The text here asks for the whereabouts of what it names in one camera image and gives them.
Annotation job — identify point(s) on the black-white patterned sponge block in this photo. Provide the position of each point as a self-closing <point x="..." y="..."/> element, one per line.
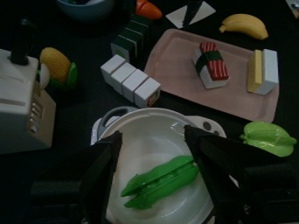
<point x="263" y="71"/>

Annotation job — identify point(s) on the red striped nigiri sushi toy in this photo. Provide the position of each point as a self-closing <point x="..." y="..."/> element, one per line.
<point x="212" y="65"/>

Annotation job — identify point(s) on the orange toy carrot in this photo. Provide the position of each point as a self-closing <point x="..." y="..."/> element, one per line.
<point x="148" y="10"/>

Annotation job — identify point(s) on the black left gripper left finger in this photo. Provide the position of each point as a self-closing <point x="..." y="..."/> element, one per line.
<point x="102" y="175"/>

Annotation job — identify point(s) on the yellow toy banana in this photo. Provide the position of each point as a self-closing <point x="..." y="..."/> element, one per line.
<point x="244" y="25"/>

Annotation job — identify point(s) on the white sushi roll slice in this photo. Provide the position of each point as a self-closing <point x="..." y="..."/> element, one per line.
<point x="123" y="75"/>
<point x="112" y="66"/>
<point x="146" y="90"/>
<point x="134" y="83"/>

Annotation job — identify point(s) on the white rice ball black strip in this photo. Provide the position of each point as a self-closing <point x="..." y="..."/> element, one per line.
<point x="175" y="16"/>

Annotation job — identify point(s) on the blue toy bowl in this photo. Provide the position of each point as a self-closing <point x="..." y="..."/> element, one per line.
<point x="86" y="10"/>

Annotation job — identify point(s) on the white toy knife block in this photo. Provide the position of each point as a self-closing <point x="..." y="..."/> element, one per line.
<point x="19" y="110"/>

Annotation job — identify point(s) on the yellow toy corn green husk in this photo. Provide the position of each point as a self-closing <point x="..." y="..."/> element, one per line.
<point x="56" y="64"/>

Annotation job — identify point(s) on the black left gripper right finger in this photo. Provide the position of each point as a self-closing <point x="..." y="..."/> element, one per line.
<point x="218" y="163"/>

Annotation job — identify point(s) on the green toy starfruit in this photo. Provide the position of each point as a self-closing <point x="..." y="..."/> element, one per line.
<point x="268" y="139"/>

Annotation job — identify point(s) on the pink plastic tray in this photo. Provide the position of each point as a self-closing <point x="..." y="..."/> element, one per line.
<point x="175" y="73"/>

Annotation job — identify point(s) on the green toy pea pod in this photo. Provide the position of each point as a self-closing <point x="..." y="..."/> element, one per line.
<point x="163" y="180"/>

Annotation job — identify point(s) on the dark green white sushi roll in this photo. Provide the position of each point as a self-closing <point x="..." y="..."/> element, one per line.
<point x="130" y="39"/>

